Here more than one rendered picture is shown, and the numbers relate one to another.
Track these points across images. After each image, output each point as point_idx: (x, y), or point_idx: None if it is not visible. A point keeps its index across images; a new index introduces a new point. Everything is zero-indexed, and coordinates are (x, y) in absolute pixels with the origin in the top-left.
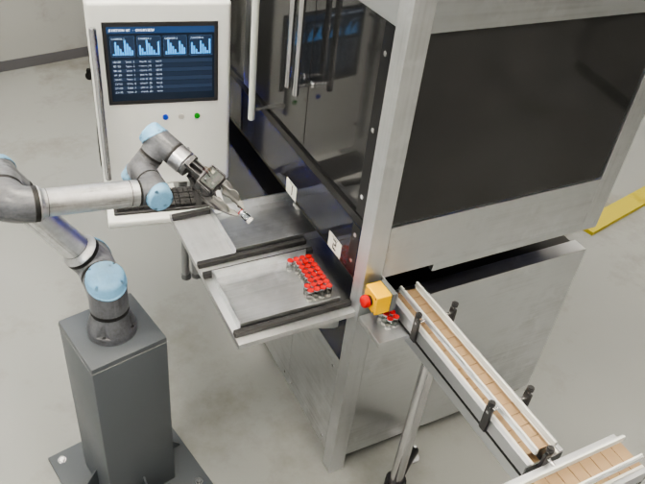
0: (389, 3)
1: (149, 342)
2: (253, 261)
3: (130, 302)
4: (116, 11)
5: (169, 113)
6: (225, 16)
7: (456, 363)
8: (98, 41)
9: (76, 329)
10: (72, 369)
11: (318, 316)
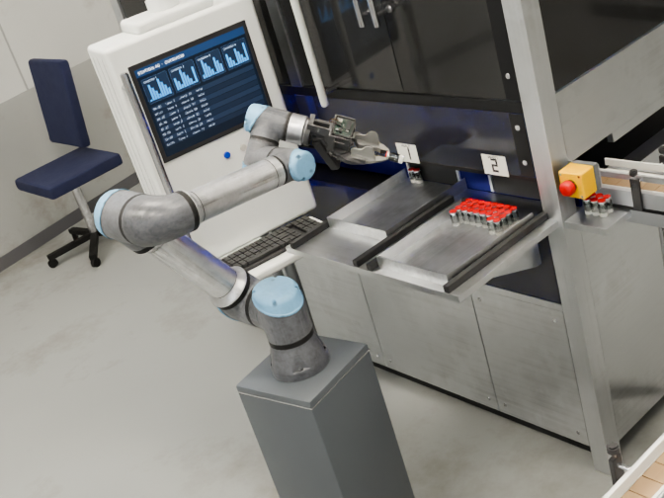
0: None
1: (352, 355)
2: (414, 230)
3: None
4: (139, 48)
5: (229, 149)
6: (249, 12)
7: None
8: None
9: (262, 382)
10: (273, 443)
11: (521, 240)
